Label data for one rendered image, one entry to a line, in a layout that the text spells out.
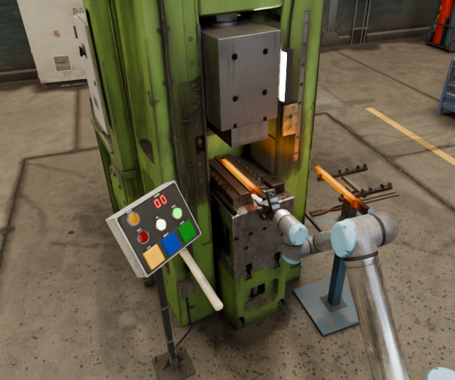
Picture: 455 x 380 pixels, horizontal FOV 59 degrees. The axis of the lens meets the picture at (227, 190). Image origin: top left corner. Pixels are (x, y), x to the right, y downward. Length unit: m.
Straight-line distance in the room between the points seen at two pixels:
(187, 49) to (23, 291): 2.18
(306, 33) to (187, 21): 0.62
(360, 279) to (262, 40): 1.03
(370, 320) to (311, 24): 1.37
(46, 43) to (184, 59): 5.39
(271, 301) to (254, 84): 1.41
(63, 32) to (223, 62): 5.45
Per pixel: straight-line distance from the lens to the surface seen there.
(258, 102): 1.87
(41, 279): 3.33
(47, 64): 7.18
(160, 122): 1.85
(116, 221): 1.64
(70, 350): 2.81
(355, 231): 1.35
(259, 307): 2.63
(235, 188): 2.10
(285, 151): 2.28
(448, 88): 5.89
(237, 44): 1.75
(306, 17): 2.09
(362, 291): 1.40
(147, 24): 1.73
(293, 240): 1.81
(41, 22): 7.04
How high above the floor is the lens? 2.14
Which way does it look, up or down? 33 degrees down
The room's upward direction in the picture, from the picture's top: 2 degrees counter-clockwise
